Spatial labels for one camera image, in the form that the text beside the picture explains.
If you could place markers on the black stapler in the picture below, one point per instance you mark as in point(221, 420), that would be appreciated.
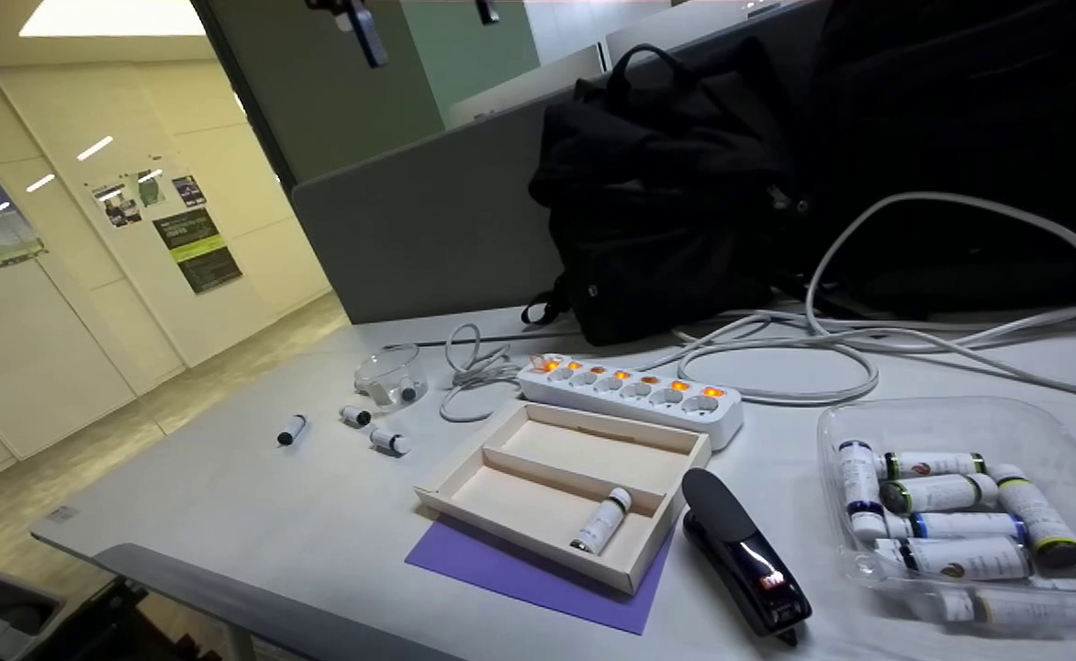
point(744, 563)

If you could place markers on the white power strip orange switches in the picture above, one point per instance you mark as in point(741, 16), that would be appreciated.
point(635, 403)

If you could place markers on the grey partition panel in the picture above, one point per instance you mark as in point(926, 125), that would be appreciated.
point(440, 221)

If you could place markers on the clear plastic cup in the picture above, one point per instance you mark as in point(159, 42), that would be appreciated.
point(380, 371)

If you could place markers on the wooden two-compartment tray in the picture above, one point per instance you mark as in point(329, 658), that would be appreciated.
point(537, 509)

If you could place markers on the white vial with dark cap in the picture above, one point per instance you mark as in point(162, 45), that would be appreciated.
point(601, 524)

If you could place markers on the purple mat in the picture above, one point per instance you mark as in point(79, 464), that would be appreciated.
point(523, 575)

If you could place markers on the white vial black cap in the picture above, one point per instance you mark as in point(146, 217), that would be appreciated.
point(292, 427)

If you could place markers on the white vial blue cap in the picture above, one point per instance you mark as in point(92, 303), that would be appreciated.
point(859, 474)
point(968, 525)
point(965, 561)

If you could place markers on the white vial green cap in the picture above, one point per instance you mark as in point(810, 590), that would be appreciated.
point(938, 464)
point(942, 492)
point(1039, 516)

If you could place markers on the white vial clear cap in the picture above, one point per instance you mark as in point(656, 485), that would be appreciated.
point(1028, 612)

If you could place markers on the black chair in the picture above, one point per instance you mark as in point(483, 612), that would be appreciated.
point(36, 612)

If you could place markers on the dark green wall poster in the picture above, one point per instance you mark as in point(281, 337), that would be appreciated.
point(195, 251)

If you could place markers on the small wall notice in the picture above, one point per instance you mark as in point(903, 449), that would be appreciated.
point(118, 204)
point(190, 187)
point(150, 184)

